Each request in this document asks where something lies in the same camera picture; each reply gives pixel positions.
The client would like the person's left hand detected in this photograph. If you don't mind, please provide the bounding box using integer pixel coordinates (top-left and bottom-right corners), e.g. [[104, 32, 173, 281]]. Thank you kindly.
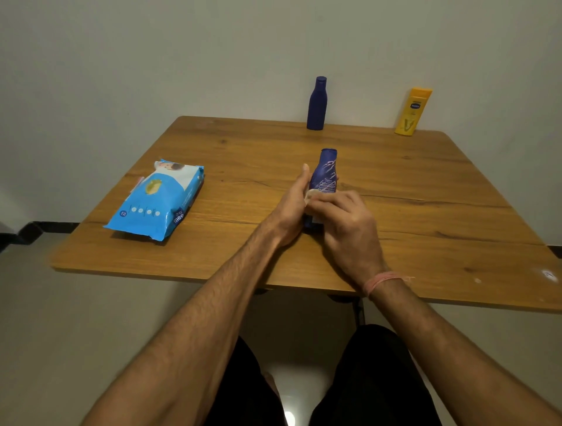
[[266, 163, 340, 250]]

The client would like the black baseboard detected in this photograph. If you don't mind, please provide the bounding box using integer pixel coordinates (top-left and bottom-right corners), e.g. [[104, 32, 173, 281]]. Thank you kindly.
[[14, 221, 81, 245]]

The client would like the person's left forearm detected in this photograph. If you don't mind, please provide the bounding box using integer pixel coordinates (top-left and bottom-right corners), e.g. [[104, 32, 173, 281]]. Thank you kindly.
[[80, 226, 286, 426]]

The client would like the wooden table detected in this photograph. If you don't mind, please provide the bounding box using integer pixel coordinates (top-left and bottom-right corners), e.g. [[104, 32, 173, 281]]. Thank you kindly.
[[49, 115, 562, 314]]

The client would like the person's right forearm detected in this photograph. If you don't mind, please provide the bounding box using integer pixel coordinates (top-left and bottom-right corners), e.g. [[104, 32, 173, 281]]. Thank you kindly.
[[368, 280, 562, 426]]

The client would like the yellow bottle orange cap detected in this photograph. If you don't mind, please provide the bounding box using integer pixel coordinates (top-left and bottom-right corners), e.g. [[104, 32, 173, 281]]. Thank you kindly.
[[393, 86, 434, 138]]

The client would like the pink thread wristband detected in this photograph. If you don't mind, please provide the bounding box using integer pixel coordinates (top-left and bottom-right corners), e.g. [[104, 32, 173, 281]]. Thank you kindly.
[[361, 270, 417, 300]]

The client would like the dark blue striped bottle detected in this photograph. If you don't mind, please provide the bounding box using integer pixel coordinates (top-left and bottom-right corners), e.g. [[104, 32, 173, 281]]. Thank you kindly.
[[306, 75, 329, 132]]

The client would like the dark blue bottle white print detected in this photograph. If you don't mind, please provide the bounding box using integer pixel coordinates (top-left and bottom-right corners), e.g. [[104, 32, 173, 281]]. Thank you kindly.
[[303, 147, 340, 232]]

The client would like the blue wet wipes pack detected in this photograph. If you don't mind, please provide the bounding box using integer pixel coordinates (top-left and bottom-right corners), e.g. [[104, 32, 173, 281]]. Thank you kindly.
[[102, 158, 205, 243]]

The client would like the person's right hand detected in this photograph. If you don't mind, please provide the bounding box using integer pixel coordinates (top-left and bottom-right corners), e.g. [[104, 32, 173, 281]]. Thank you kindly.
[[303, 190, 390, 291]]

